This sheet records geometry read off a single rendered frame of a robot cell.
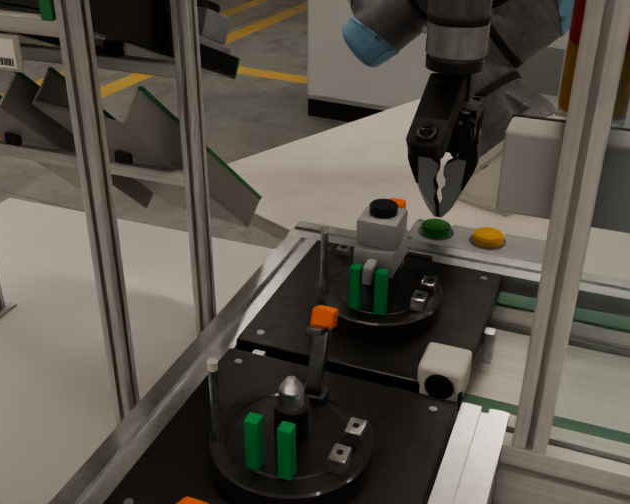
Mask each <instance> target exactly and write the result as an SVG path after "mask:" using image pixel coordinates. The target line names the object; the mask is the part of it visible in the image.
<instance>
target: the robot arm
mask: <svg viewBox="0 0 630 504"><path fill-rule="evenodd" d="M348 3H349V5H350V7H351V10H352V12H353V14H354V16H353V17H352V16H351V17H350V18H349V21H348V22H347V23H346V24H344V26H343V28H342V35H343V38H344V40H345V42H346V44H347V46H348V47H349V49H350V50H351V51H352V53H353V54H354V55H355V56H356V57H357V58H358V59H359V60H360V61H361V62H362V63H363V64H365V65H366V66H369V67H378V66H380V65H381V64H382V63H384V62H386V61H387V60H389V59H390V58H392V57H393V56H394V55H397V54H398V53H399V51H400V50H401V49H402V48H404V47H405V46H406V45H407V44H409V43H410V42H411V41H412V40H413V39H415V38H416V37H417V36H418V35H420V34H421V33H423V34H427V38H426V46H425V51H426V52H427V54H426V62H425V67H426V68H427V69H429V70H431V71H434V72H436V73H432V74H431V75H430V76H429V79H428V82H427V84H426V87H425V90H424V92H423V95H422V97H421V100H420V103H419V105H418V108H417V110H416V113H415V116H414V118H413V121H412V124H411V126H410V129H409V131H408V134H407V137H406V143H407V148H408V161H409V165H410V167H411V170H412V173H413V176H414V179H415V182H416V183H417V185H418V188H419V191H420V193H421V196H422V198H423V200H424V202H425V204H426V205H427V207H428V209H429V210H430V211H431V213H432V214H433V216H435V217H439V218H442V217H443V216H444V215H445V214H446V213H447V212H449V211H450V209H451V208H452V207H453V206H454V204H455V202H456V201H457V199H458V198H459V196H460V194H461V193H462V191H463V189H464V188H465V186H466V184H467V183H468V181H469V180H470V178H471V176H472V175H473V173H474V171H475V169H476V167H477V164H478V161H479V157H480V158H481V157H482V156H483V155H485V154H486V153H487V152H488V151H490V150H491V149H492V148H494V147H495V146H496V145H497V144H499V143H500V142H501V141H503V140H504V137H505V132H506V130H507V128H508V126H509V124H510V122H511V120H512V116H513V114H521V115H529V116H537V117H545V118H546V117H548V116H551V115H553V114H555V111H556V109H555V107H554V106H553V104H552V103H551V102H550V101H548V100H547V99H546V98H544V97H543V96H542V95H540V94H539V93H538V92H536V91H535V90H534V89H533V88H531V87H530V86H529V85H527V84H526V83H525V82H524V80H523V79H522V77H521V76H520V74H519V73H518V71H517V70H516V69H517V68H518V67H520V66H521V65H522V64H524V63H525V62H527V61H528V60H529V59H531V58H532V57H533V56H535V55H536V54H538V53H539V52H540V51H542V50H543V49H544V48H546V47H547V46H549V45H550V44H551V43H553V42H554V41H555V40H557V39H558V38H560V37H563V36H564V35H565V33H566V32H568V31H569V30H570V25H571V19H572V13H573V7H574V0H348ZM445 152H447V153H450V154H451V156H452V157H453V158H452V159H450V160H448V161H447V162H446V164H445V166H444V172H443V174H444V177H445V180H446V181H445V186H444V188H443V189H442V192H441V193H442V200H441V202H440V204H439V201H438V197H437V191H438V188H439V186H438V183H437V180H436V178H437V173H438V172H439V170H440V165H441V161H440V159H442V158H443V157H444V155H445Z"/></svg>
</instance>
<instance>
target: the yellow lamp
mask: <svg viewBox="0 0 630 504"><path fill-rule="evenodd" d="M578 47H579V45H577V44H575V43H573V42H571V40H570V39H569V40H568V44H567V50H566V57H565V63H564V69H563V75H562V81H561V88H560V94H559V100H558V105H559V107H560V108H561V109H562V110H564V111H565V112H568V107H569V101H570V95H571V89H572V83H573V77H574V71H575V65H576V59H577V53H578Z"/></svg>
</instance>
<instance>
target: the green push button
mask: <svg viewBox="0 0 630 504"><path fill-rule="evenodd" d="M421 232H422V233H423V234H424V235H426V236H428V237H432V238H443V237H447V236H449V235H450V233H451V225H450V224H449V223H448V222H447V221H445V220H442V219H436V218H433V219H427V220H425V221H423V222H422V224H421Z"/></svg>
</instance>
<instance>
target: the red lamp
mask: <svg viewBox="0 0 630 504"><path fill-rule="evenodd" d="M585 5H586V0H574V7H573V13H572V19H571V25H570V32H569V39H570V40H571V42H573V43H575V44H577V45H579V41H580V35H581V29H582V23H583V17H584V11H585Z"/></svg>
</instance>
